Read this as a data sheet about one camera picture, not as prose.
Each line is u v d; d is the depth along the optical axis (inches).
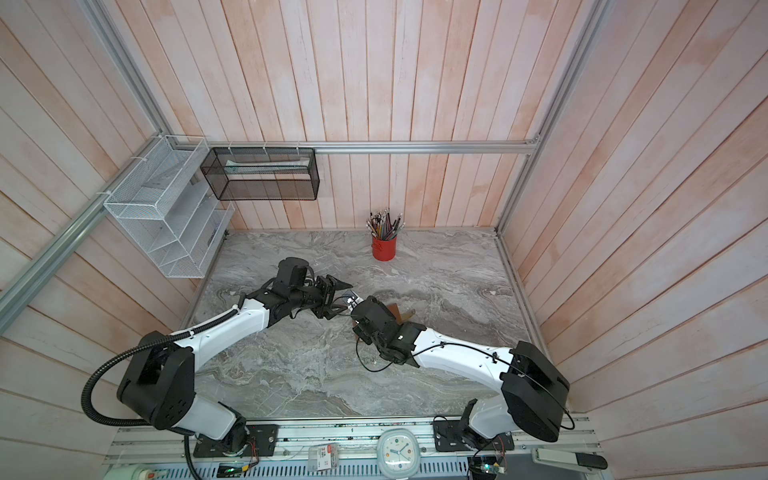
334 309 32.2
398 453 27.5
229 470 27.8
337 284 31.4
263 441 28.8
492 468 27.6
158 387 16.9
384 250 41.3
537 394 16.3
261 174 41.2
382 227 39.6
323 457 27.5
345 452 28.6
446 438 28.8
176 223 32.1
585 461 26.5
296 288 27.3
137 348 16.5
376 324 23.4
